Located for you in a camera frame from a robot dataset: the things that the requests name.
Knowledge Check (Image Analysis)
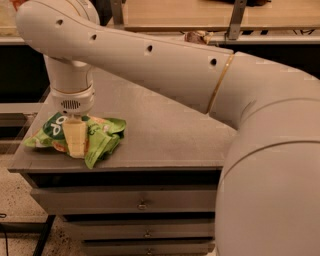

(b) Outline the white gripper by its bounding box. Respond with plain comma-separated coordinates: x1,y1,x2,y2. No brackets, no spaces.
51,86,95,158

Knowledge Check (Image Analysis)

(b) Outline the brown white chip bag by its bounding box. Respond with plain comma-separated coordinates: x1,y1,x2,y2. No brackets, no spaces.
184,31,214,45

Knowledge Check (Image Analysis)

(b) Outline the green rice chip bag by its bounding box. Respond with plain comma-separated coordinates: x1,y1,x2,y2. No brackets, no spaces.
24,113,126,169

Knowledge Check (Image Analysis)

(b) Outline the wooden shelf with metal brackets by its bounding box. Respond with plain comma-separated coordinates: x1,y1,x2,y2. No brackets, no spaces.
1,0,320,45

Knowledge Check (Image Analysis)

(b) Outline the drawer round knob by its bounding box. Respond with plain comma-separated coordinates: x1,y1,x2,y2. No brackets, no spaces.
137,200,148,211
143,230,152,239

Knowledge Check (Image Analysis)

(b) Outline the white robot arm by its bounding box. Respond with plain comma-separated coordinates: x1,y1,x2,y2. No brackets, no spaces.
16,0,320,256

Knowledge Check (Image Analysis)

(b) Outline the top drawer round knob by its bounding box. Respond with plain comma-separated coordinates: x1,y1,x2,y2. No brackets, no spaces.
137,200,148,211

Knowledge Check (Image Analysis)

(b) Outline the grey drawer cabinet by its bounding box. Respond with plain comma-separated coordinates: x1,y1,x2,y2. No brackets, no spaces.
7,45,238,256

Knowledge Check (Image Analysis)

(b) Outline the middle drawer round knob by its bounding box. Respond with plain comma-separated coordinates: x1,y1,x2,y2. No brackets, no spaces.
143,230,152,239

